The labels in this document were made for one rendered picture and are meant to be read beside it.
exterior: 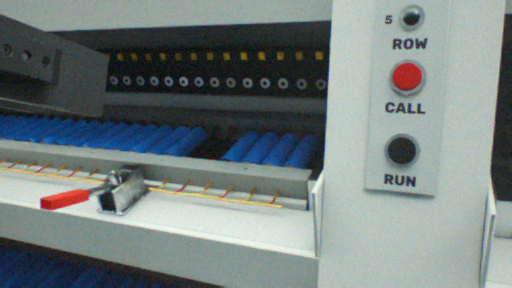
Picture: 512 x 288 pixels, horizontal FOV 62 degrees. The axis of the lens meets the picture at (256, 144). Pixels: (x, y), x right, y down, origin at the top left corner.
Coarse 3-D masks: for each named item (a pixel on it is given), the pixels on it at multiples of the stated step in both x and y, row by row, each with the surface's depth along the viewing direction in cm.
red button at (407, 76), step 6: (402, 66) 25; (408, 66) 25; (414, 66) 25; (396, 72) 25; (402, 72) 25; (408, 72) 25; (414, 72) 24; (420, 72) 24; (396, 78) 25; (402, 78) 25; (408, 78) 25; (414, 78) 24; (420, 78) 24; (396, 84) 25; (402, 84) 25; (408, 84) 25; (414, 84) 24; (402, 90) 25; (408, 90) 25
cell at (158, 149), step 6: (180, 126) 47; (174, 132) 45; (180, 132) 46; (186, 132) 46; (168, 138) 44; (174, 138) 44; (180, 138) 45; (156, 144) 43; (162, 144) 43; (168, 144) 43; (150, 150) 42; (156, 150) 42; (162, 150) 42
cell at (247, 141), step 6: (246, 132) 44; (252, 132) 43; (240, 138) 42; (246, 138) 42; (252, 138) 43; (258, 138) 43; (234, 144) 41; (240, 144) 41; (246, 144) 41; (252, 144) 42; (234, 150) 40; (240, 150) 40; (246, 150) 41; (222, 156) 39; (228, 156) 39; (234, 156) 39; (240, 156) 40
